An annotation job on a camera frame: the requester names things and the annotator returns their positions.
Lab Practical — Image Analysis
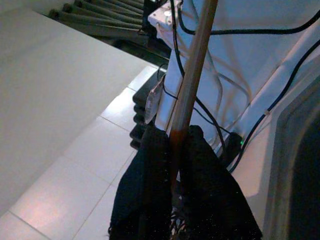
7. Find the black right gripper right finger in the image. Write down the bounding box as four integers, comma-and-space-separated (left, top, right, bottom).
178, 124, 263, 240

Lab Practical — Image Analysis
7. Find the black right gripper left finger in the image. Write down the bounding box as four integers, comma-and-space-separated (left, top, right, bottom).
108, 124, 174, 240

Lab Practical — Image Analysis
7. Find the wooden chopstick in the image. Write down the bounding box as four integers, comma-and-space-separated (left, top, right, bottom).
169, 0, 219, 201

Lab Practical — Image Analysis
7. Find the steel kitchen sink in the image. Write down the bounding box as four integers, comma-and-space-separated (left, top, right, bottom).
262, 74, 320, 240

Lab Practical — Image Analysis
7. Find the black power adapter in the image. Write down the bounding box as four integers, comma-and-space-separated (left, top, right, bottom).
219, 131, 245, 168

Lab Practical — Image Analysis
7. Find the translucent white tag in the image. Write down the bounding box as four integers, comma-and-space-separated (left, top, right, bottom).
144, 74, 166, 125

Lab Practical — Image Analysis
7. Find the dark ribbed rack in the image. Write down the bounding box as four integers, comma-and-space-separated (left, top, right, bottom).
48, 0, 151, 41

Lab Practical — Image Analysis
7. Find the black cable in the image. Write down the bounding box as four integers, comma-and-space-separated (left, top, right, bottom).
161, 0, 232, 156
227, 38, 320, 174
176, 8, 320, 36

